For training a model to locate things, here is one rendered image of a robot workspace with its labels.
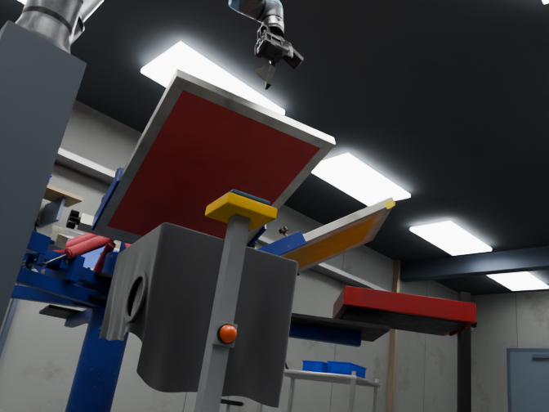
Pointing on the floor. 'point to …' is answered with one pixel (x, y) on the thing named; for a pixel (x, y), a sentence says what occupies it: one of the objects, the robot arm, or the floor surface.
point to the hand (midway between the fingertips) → (279, 74)
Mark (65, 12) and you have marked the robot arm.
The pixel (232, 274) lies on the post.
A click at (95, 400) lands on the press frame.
